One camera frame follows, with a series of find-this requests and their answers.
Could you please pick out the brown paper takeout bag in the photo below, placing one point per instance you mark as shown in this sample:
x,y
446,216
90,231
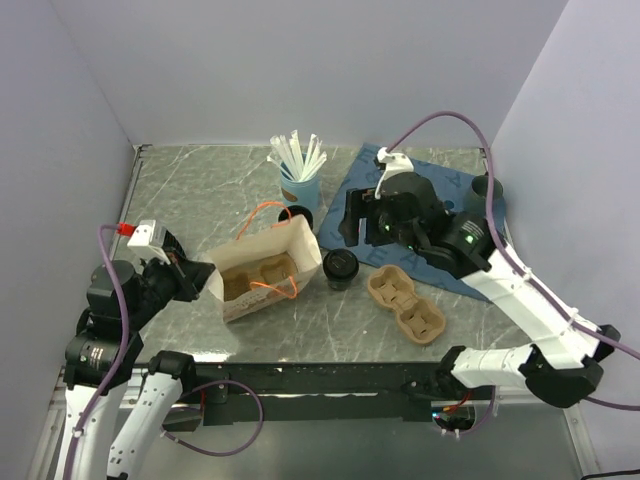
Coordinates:
x,y
293,237

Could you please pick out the blue straw holder cup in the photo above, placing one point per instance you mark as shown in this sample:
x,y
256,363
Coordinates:
x,y
303,193

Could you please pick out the aluminium frame rail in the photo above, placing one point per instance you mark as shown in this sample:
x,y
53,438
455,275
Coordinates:
x,y
129,400

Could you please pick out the black takeout coffee cup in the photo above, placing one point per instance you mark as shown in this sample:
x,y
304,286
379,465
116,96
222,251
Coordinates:
x,y
340,282

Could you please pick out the blue alphabet placemat cloth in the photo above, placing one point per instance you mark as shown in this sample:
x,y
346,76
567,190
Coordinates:
x,y
451,172

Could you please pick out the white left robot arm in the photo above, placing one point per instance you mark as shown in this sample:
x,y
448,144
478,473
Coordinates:
x,y
100,360

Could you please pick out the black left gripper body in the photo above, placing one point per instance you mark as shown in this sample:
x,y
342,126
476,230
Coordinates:
x,y
166,278

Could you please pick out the brown cardboard cup carrier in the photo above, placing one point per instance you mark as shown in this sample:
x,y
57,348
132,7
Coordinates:
x,y
417,317

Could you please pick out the dark green mug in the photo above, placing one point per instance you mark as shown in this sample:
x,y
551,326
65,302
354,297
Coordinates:
x,y
475,197

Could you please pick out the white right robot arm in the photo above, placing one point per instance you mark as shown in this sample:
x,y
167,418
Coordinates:
x,y
560,364

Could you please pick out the wrapped white straws bundle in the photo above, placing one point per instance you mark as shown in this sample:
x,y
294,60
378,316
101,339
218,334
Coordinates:
x,y
297,162

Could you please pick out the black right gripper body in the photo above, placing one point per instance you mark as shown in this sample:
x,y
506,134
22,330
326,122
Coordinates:
x,y
389,231

